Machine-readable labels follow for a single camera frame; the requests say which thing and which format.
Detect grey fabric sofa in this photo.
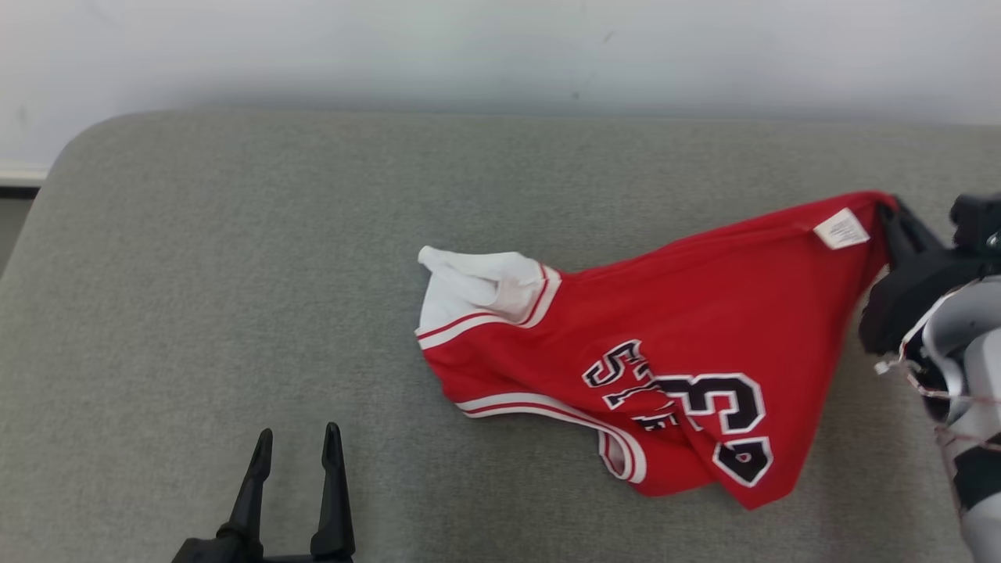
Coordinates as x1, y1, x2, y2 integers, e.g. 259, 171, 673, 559
0, 109, 1001, 563

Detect dark wall baseboard strip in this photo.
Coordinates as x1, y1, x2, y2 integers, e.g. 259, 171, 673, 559
0, 160, 52, 201

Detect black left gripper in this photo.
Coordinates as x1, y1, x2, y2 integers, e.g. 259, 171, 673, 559
170, 421, 357, 563

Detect red white twisted arm wire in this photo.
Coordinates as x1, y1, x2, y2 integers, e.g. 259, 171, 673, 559
874, 281, 1001, 456

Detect red jersey with white sleeves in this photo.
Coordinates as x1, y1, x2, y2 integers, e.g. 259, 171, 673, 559
414, 190, 899, 511

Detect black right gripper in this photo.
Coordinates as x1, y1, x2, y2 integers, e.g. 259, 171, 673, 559
858, 196, 991, 357

